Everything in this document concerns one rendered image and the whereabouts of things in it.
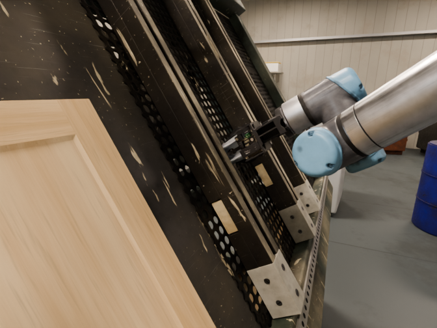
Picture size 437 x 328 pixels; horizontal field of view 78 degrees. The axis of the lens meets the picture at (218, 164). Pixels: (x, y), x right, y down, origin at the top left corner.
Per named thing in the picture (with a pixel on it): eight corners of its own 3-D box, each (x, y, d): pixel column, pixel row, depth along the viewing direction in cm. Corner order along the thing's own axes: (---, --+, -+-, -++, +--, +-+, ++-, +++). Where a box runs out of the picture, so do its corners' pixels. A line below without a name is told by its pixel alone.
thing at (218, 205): (227, 234, 61) (238, 230, 59) (211, 204, 61) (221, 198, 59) (232, 228, 64) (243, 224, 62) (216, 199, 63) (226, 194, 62)
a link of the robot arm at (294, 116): (300, 94, 60) (317, 126, 60) (281, 105, 62) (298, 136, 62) (294, 94, 54) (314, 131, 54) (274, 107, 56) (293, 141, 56)
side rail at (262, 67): (306, 181, 167) (323, 174, 162) (220, 25, 166) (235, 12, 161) (307, 177, 174) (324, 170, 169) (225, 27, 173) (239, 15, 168)
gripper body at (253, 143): (227, 135, 60) (274, 106, 54) (239, 129, 68) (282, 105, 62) (243, 164, 60) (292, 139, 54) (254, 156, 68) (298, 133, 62)
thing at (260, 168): (265, 187, 91) (273, 183, 90) (254, 166, 91) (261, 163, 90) (267, 184, 94) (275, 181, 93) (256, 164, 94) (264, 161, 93)
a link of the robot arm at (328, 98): (371, 98, 48) (348, 57, 49) (313, 128, 53) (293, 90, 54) (370, 104, 54) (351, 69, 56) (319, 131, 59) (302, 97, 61)
